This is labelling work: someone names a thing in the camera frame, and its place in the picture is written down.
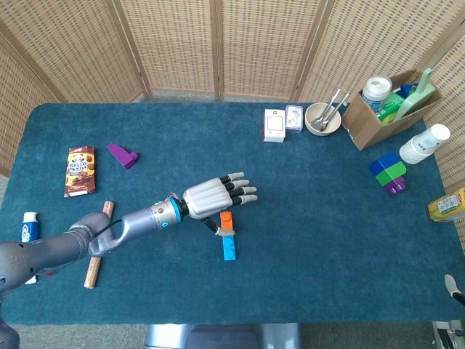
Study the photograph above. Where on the yellow green drink carton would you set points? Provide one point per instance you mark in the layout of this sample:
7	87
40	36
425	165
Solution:
447	205

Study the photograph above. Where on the Hello Panda snack box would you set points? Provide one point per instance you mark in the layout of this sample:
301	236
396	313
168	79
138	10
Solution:
80	171

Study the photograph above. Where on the white box with red logo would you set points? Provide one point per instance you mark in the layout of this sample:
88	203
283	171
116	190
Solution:
274	125

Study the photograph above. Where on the grey robot torso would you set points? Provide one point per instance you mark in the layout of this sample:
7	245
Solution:
221	336

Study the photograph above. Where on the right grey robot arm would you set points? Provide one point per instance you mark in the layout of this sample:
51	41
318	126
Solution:
450	329

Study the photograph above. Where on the light green plastic dustpan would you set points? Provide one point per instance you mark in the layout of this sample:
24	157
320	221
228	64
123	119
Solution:
416	98

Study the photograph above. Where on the blue plastic block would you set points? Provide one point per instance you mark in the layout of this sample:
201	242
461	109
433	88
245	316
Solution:
385	161

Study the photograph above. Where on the clear plastic card box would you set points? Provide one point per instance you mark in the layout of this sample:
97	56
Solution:
294	118

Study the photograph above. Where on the blue plastic item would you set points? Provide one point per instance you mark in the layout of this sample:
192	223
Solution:
407	89

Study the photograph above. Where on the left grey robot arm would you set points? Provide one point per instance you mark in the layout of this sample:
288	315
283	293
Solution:
54	247

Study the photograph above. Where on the wooden rattan folding screen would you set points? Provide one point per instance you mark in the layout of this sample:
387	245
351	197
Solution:
174	43

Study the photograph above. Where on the brown cylindrical biscuit pack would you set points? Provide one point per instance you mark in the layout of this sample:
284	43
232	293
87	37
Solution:
92	272

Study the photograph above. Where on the green plastic block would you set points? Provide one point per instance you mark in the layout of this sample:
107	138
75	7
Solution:
392	173

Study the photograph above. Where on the beige bowl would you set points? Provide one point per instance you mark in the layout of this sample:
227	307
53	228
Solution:
312	129

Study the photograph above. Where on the blue carpet table cover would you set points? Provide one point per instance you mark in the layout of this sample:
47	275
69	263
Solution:
327	236

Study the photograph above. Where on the green plastic packet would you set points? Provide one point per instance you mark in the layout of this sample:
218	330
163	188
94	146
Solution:
390	105

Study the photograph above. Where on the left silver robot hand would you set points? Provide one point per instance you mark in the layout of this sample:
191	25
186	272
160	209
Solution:
207	198

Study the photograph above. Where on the brown cardboard box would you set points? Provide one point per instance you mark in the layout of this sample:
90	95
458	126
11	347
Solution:
365	125

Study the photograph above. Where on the purple plastic block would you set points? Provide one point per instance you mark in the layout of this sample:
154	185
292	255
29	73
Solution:
396	187

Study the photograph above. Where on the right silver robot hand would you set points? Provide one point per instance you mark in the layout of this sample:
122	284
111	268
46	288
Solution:
452	285

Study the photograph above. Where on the white wipes canister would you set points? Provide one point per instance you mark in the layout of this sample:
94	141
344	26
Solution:
377	91

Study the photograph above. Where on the metal spoon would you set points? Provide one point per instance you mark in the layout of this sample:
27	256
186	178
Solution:
339	105
328	105

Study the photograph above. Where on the blue white toothpaste tube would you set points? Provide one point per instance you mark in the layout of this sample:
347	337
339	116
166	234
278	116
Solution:
30	227

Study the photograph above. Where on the long blue brick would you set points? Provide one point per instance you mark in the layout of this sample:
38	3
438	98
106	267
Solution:
229	249

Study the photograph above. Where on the orange block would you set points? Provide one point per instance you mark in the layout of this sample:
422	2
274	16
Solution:
227	220

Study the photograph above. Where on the white cups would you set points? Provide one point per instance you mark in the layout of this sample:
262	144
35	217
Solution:
421	143

